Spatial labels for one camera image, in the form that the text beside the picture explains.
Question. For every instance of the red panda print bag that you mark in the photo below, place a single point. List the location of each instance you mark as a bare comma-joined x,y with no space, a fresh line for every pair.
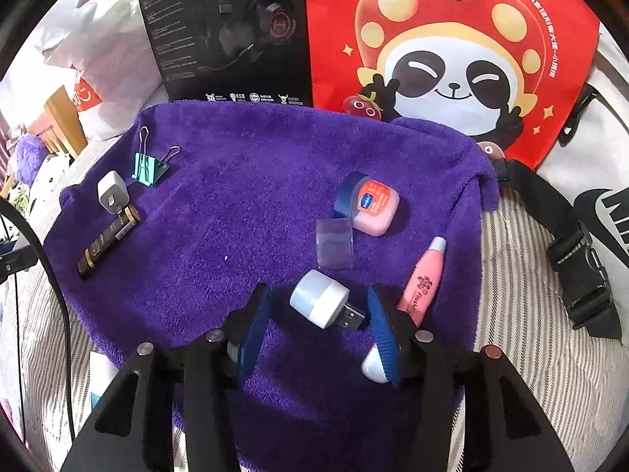
334,34

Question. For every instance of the teal binder clip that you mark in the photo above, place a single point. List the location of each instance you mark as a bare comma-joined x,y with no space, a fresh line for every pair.
147,169

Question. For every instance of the white plastic bag red logo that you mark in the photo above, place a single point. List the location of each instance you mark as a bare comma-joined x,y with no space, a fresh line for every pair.
113,59

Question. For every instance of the white usb light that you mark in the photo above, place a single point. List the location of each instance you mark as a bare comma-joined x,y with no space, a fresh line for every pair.
317,297

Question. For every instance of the white bag black logo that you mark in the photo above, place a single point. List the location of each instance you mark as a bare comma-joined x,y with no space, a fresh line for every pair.
609,157

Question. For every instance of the white spotted cloth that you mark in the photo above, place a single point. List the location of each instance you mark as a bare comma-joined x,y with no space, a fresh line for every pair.
49,177

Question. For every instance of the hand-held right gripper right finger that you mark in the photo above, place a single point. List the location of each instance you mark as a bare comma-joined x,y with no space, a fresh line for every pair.
386,334

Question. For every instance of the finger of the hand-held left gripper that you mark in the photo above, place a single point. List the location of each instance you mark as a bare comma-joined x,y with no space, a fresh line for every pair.
19,258

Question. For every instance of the small clear plastic bag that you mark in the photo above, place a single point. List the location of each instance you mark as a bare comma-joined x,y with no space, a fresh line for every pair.
335,246

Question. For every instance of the white charger adapter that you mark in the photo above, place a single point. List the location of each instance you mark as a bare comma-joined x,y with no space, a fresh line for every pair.
112,189

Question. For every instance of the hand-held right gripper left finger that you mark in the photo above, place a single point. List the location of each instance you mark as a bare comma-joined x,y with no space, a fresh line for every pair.
253,334

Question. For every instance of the purple plush toy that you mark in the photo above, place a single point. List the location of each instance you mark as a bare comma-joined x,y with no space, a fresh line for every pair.
27,157

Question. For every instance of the pink tube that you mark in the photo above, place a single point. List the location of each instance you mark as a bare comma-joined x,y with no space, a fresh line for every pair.
427,275

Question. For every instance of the wooden chair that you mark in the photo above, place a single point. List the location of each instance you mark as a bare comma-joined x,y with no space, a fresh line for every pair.
59,113

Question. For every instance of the white blue tube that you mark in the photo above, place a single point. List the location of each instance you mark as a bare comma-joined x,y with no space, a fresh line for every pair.
103,373

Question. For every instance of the purple towel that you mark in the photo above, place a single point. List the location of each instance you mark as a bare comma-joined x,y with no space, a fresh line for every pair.
221,216

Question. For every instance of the black headset box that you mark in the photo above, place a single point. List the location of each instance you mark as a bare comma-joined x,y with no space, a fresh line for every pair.
186,59

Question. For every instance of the pink lip balm jar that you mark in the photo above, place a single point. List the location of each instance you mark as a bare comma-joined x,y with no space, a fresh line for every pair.
376,206

